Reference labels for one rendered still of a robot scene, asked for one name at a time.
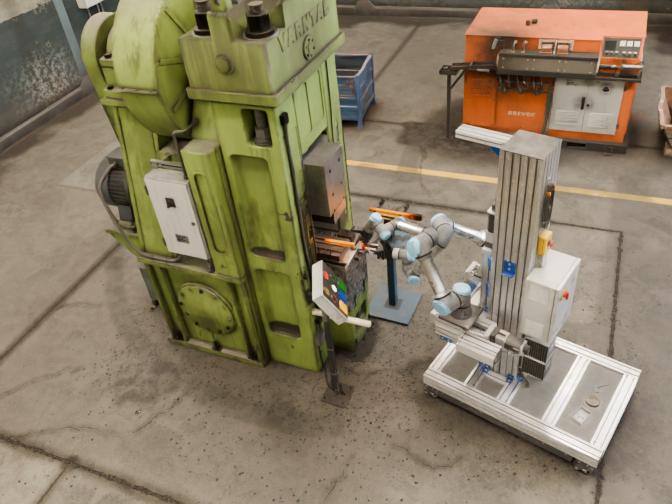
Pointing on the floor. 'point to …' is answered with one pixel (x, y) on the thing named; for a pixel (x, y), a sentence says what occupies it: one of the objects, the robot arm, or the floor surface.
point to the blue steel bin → (355, 85)
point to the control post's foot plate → (338, 395)
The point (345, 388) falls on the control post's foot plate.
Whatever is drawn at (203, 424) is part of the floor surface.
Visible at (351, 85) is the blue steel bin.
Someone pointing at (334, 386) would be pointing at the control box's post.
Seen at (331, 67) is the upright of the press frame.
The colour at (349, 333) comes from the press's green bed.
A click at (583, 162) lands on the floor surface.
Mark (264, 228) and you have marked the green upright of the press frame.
